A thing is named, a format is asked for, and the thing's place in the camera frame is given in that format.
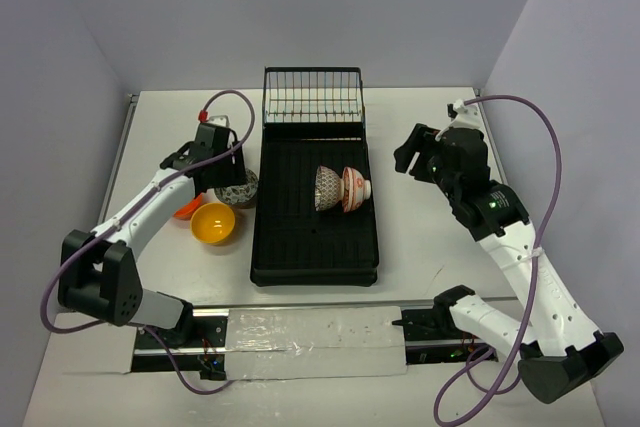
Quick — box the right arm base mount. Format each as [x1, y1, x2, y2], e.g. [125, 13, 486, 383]
[391, 308, 488, 365]

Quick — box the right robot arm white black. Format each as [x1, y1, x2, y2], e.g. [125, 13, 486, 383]
[394, 124, 624, 404]

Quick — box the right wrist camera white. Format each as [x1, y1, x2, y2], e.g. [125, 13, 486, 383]
[445, 99, 483, 130]

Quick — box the black dish rack tray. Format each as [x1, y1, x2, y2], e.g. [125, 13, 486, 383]
[250, 140, 379, 287]

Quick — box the dark floral patterned bowl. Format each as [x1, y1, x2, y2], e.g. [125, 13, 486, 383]
[214, 168, 259, 209]

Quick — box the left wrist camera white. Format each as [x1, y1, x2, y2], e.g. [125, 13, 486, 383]
[198, 109, 230, 129]

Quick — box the silver tape strip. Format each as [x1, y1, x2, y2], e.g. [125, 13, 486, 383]
[224, 306, 407, 380]

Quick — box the yellow plastic bowl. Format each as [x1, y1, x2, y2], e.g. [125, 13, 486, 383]
[190, 203, 236, 245]

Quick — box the orange white patterned bowl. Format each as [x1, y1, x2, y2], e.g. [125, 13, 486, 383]
[342, 167, 372, 213]

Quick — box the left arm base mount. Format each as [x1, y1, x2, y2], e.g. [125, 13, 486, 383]
[130, 307, 231, 381]

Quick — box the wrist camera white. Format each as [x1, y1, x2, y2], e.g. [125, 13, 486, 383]
[198, 109, 230, 129]
[445, 99, 483, 130]

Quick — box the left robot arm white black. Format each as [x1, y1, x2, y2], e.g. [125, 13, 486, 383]
[57, 122, 246, 347]

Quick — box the brown geometric patterned bowl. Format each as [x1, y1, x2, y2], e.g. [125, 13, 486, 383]
[314, 166, 344, 212]

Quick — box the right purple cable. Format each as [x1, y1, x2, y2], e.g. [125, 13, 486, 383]
[432, 94, 563, 426]

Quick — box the black wire plate holder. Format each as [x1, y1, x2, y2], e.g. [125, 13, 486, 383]
[262, 67, 366, 140]

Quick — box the orange plastic bowl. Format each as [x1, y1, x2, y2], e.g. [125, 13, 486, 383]
[173, 194, 204, 220]

